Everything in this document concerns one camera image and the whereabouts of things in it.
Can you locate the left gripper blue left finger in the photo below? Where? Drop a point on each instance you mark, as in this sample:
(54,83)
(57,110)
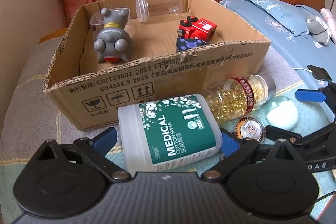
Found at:
(93,152)

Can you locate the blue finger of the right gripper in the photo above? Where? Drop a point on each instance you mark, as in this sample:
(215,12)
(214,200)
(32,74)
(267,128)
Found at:
(274,133)
(320,95)

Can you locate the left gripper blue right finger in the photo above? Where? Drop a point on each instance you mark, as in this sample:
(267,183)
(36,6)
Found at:
(236,153)

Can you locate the mint green earbuds case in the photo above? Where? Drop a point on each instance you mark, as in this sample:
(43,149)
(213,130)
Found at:
(281,112)

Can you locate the yellow capsule bottle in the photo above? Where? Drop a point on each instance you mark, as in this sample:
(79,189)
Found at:
(236,97)

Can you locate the white medical cotton swab bottle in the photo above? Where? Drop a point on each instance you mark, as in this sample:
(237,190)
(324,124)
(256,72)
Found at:
(165,134)

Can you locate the grey cartoon creature toy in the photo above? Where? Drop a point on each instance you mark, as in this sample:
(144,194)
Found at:
(113,44)

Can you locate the dark blue cube toy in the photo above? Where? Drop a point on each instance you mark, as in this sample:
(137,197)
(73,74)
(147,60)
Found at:
(183,44)

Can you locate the red toy train block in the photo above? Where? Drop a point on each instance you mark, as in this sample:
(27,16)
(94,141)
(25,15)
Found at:
(194,28)

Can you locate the clear round plastic container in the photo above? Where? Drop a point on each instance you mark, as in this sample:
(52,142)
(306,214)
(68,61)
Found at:
(118,17)

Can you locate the clear plastic jar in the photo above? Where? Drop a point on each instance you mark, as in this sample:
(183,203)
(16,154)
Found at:
(148,8)

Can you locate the black smartphone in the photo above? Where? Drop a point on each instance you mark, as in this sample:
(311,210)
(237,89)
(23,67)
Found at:
(319,73)

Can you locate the round tape measure package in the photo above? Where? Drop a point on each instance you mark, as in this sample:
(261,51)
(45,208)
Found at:
(247,127)

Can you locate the blue floral bed sheet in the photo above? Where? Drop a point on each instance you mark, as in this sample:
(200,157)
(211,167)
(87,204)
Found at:
(298,51)

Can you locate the grey plush toy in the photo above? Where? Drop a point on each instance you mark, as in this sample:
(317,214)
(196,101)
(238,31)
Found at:
(319,29)

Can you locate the checked table blanket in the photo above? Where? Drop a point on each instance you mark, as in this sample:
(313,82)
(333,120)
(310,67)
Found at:
(32,117)

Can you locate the pink quilt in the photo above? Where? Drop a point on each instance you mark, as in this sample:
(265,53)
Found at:
(330,20)

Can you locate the blue floral pillow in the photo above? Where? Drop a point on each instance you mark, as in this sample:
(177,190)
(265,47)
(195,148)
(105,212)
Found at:
(291,17)

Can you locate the open cardboard box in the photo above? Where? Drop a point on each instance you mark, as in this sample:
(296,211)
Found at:
(89,93)

